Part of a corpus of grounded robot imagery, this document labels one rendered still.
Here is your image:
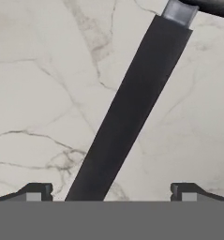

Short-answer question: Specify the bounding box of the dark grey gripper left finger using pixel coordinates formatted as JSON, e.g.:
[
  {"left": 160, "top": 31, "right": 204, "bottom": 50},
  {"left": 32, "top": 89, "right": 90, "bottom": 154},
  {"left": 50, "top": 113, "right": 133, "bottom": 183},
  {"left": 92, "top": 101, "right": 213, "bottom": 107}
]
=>
[{"left": 0, "top": 182, "right": 53, "bottom": 203}]

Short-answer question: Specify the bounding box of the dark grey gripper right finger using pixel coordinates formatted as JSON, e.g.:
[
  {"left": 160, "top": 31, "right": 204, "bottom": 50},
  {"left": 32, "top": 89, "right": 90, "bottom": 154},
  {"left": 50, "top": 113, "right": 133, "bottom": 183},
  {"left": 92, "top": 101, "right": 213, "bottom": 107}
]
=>
[{"left": 170, "top": 182, "right": 224, "bottom": 203}]

